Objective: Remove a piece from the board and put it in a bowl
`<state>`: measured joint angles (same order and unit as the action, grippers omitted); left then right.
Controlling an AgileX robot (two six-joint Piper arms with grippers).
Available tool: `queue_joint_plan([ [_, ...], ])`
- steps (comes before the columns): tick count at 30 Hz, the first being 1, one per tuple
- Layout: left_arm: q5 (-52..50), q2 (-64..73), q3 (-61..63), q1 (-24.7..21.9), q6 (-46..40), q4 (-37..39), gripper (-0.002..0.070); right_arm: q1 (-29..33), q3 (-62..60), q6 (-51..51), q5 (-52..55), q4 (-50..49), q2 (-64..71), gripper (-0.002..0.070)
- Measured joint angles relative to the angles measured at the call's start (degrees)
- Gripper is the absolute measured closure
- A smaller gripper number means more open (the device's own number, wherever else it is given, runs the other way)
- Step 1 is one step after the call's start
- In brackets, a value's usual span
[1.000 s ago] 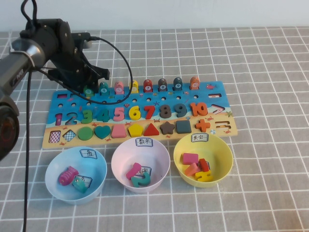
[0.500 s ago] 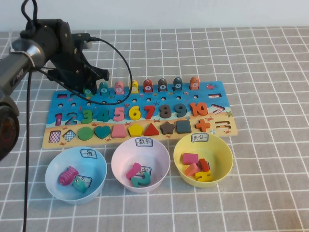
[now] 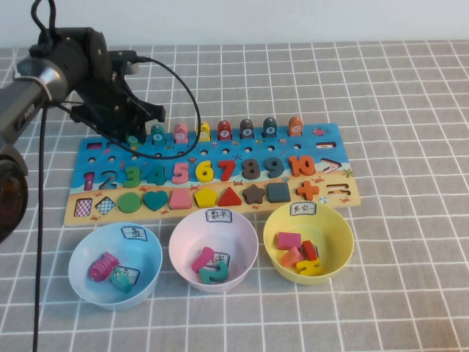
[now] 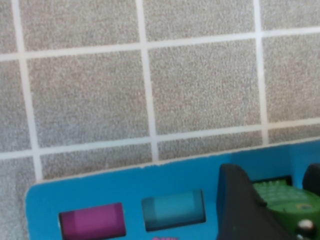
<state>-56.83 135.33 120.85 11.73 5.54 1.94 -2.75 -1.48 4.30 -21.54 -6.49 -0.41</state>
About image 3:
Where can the teal wooden heart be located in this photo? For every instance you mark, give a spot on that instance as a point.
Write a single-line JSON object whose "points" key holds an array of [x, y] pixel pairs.
{"points": [[155, 199]]}

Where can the pink fish number five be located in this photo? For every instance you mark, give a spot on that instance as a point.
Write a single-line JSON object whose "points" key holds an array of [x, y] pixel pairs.
{"points": [[180, 133]]}

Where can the teal wooden number two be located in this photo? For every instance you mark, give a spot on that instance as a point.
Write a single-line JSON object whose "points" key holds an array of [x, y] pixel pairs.
{"points": [[216, 275]]}

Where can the orange wooden rhombus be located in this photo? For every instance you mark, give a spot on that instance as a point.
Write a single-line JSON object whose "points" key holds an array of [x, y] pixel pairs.
{"points": [[290, 257]]}

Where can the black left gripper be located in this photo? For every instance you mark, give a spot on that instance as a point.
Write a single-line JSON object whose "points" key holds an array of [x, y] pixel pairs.
{"points": [[110, 106]]}

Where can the orange wooden plus sign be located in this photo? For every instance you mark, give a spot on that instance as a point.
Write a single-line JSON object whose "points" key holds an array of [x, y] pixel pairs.
{"points": [[308, 190]]}

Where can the pink wooden number five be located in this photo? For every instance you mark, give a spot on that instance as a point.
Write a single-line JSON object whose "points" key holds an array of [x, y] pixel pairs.
{"points": [[183, 176]]}

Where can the yellow wooden number six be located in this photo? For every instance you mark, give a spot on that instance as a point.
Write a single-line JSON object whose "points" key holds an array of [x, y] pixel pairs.
{"points": [[199, 174]]}

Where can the light pink plastic bowl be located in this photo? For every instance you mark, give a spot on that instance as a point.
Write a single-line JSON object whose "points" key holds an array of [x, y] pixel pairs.
{"points": [[187, 238]]}

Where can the dark blue wooden square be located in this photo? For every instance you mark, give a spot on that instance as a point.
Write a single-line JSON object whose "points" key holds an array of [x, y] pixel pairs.
{"points": [[278, 192]]}

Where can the orange wooden number ten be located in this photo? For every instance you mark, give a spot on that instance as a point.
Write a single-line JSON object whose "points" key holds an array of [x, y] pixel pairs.
{"points": [[293, 166]]}

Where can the red wooden number seven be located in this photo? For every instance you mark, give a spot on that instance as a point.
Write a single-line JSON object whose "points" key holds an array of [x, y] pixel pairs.
{"points": [[229, 165]]}

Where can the yellow wooden sign piece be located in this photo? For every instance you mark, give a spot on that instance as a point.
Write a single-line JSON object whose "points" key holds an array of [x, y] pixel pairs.
{"points": [[309, 267]]}

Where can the brown wooden star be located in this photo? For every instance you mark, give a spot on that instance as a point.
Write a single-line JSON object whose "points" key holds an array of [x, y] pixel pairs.
{"points": [[254, 195]]}

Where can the green wooden number three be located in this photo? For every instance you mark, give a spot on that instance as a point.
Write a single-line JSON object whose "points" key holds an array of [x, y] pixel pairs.
{"points": [[135, 183]]}

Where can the pink wooden trapezoid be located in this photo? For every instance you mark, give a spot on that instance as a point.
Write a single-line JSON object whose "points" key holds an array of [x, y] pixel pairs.
{"points": [[180, 201]]}

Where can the red fish number seven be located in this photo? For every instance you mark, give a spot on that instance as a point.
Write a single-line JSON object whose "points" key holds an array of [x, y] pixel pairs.
{"points": [[224, 131]]}

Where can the red wooden sign piece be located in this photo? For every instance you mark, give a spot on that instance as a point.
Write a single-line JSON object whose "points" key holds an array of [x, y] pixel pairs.
{"points": [[309, 251]]}

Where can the red wooden triangle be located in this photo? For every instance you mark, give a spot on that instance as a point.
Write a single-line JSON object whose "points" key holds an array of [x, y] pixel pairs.
{"points": [[230, 199]]}

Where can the grey checkered tablecloth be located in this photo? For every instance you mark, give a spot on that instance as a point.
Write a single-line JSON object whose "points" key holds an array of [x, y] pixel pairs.
{"points": [[403, 146]]}

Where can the magenta wooden fish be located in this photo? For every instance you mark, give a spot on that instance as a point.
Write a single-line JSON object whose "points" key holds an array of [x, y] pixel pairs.
{"points": [[102, 267]]}

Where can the brown wooden number eight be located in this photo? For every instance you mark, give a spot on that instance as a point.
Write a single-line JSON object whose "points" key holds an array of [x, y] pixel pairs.
{"points": [[251, 168]]}

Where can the orange fish number ten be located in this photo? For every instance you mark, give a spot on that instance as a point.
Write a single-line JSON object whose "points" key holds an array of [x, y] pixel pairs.
{"points": [[295, 127]]}

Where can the teal fish number two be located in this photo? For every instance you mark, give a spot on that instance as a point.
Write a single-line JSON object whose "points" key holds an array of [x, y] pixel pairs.
{"points": [[122, 282]]}

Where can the light blue plastic bowl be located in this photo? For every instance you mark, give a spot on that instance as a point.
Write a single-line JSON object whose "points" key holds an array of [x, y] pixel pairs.
{"points": [[146, 256]]}

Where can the brown fish number eight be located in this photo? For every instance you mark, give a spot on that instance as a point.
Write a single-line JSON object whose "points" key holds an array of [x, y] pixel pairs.
{"points": [[247, 129]]}

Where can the yellow plastic bowl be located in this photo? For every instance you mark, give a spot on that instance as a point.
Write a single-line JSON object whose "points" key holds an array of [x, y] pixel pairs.
{"points": [[333, 234]]}

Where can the teal wooden number four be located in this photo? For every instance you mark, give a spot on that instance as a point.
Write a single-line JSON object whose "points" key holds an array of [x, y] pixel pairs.
{"points": [[160, 176]]}

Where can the dark blue wooden number nine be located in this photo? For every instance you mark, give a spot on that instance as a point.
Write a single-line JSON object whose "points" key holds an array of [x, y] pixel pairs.
{"points": [[279, 166]]}

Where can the wooden number puzzle board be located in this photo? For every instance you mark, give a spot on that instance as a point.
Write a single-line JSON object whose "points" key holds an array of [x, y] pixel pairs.
{"points": [[220, 152]]}

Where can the dark blue fish number nine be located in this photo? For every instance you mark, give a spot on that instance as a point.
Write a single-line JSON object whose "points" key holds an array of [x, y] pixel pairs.
{"points": [[270, 128]]}

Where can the green wooden circle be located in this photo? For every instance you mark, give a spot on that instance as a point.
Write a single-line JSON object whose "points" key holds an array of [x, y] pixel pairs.
{"points": [[129, 202]]}

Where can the teal fish number four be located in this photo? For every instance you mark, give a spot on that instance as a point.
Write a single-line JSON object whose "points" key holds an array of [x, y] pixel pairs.
{"points": [[157, 135]]}

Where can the yellow fish number six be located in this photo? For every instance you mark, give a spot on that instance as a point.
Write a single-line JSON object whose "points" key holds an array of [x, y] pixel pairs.
{"points": [[205, 132]]}

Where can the pink wooden number one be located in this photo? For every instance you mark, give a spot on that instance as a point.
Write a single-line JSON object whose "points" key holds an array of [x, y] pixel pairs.
{"points": [[201, 260]]}

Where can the pink wooden rectangle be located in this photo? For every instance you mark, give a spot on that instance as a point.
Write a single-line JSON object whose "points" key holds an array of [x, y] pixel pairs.
{"points": [[288, 241]]}

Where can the green wooden fish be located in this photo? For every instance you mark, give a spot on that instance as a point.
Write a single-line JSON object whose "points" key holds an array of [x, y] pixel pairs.
{"points": [[133, 139]]}

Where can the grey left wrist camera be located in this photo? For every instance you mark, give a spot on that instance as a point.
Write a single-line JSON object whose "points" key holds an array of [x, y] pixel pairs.
{"points": [[124, 58]]}

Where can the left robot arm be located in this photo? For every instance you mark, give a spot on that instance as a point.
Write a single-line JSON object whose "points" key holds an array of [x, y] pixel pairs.
{"points": [[33, 91]]}

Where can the yellow wooden pentagon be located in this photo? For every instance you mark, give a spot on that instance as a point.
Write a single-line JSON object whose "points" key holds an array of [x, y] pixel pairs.
{"points": [[206, 198]]}

